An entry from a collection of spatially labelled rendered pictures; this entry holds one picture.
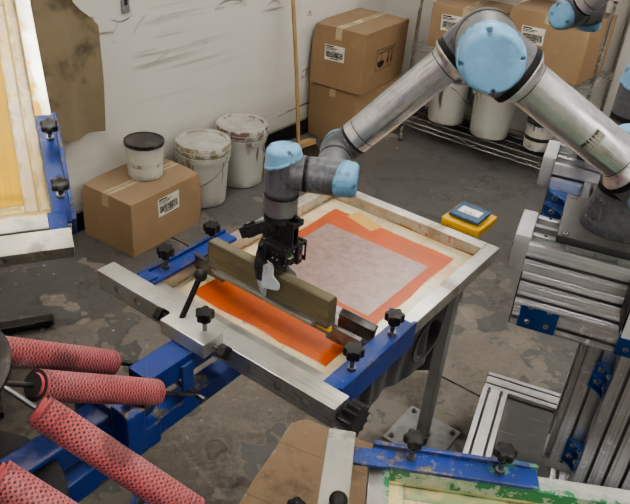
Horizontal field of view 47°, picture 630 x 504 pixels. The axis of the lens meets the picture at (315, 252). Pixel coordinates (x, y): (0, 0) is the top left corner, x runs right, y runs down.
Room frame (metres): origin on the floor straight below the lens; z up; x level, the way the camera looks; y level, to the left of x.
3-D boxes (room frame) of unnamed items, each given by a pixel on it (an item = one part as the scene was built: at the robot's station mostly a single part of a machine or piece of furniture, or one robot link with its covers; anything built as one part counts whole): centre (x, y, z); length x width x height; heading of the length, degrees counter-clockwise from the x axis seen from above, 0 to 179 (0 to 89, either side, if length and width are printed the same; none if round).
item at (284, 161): (1.34, 0.08, 1.35); 0.09 x 0.08 x 0.11; 85
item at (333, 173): (1.35, -0.02, 1.35); 0.11 x 0.11 x 0.08; 85
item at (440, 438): (1.97, -0.47, 0.48); 0.22 x 0.22 x 0.96; 56
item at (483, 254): (1.57, -0.05, 0.97); 0.79 x 0.58 x 0.04; 146
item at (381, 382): (1.51, -0.23, 0.79); 0.46 x 0.09 x 0.33; 146
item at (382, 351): (1.21, -0.14, 0.97); 0.30 x 0.05 x 0.07; 146
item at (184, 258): (1.53, 0.32, 0.97); 0.30 x 0.05 x 0.07; 146
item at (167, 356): (1.10, 0.27, 1.02); 0.17 x 0.06 x 0.05; 146
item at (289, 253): (1.34, 0.07, 1.19); 0.09 x 0.08 x 0.12; 56
